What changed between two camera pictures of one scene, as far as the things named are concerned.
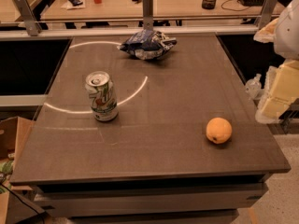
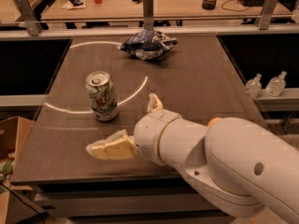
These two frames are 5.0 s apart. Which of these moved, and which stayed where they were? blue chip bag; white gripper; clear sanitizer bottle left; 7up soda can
Moved: white gripper
Stayed: 7up soda can; clear sanitizer bottle left; blue chip bag
